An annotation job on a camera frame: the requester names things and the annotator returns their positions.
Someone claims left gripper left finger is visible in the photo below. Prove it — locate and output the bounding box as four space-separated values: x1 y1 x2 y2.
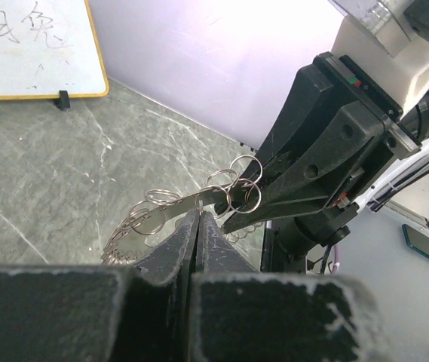
0 210 199 361

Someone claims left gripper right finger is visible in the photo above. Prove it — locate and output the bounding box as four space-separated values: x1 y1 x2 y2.
191 212 388 361

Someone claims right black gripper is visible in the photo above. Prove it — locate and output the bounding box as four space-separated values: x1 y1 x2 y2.
222 53 429 272

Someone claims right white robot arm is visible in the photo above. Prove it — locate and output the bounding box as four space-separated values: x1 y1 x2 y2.
222 53 429 273

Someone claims white framed whiteboard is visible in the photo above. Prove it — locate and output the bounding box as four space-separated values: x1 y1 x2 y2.
0 1 109 109

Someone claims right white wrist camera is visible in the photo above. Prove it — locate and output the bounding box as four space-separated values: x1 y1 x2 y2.
331 1 429 114

